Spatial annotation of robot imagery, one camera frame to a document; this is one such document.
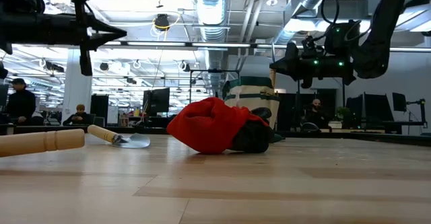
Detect cream green gardening bag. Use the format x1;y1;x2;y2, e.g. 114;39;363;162
222;75;281;143

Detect long LED light bar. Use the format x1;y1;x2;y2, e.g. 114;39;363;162
100;40;431;54

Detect black cabinet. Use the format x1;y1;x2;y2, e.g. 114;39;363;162
90;94;110;126

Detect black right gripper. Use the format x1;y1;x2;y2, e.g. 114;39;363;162
269;35;358;90

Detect person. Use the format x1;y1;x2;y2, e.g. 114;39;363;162
5;78;37;126
302;98;329;130
62;104;92;126

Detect black table frame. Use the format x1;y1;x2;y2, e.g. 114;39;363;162
0;124;431;147

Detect black right camera cable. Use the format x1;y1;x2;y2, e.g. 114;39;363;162
319;0;371;43

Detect black round object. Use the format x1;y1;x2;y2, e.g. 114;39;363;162
300;122;321;133

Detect red black garden glove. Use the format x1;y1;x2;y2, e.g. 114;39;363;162
166;96;275;155

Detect small black monitor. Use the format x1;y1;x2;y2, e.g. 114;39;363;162
392;91;407;112

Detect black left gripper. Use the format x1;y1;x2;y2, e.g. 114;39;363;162
0;0;128;77

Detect black ceiling cable reel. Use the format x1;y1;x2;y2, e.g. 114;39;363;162
154;13;171;32

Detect small potted green plant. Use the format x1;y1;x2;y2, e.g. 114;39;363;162
329;106;353;130

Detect metal trowel wooden handle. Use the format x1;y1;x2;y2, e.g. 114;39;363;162
86;124;152;149

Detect black computer monitor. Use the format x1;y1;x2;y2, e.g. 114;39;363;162
142;87;171;117

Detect white column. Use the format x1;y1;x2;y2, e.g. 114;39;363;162
62;48;93;122

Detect wooden handle foreground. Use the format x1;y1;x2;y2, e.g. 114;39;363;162
0;128;86;158

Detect wide dark monitor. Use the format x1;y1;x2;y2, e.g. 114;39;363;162
345;92;395;130

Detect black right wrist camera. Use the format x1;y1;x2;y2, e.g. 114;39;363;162
323;19;362;57

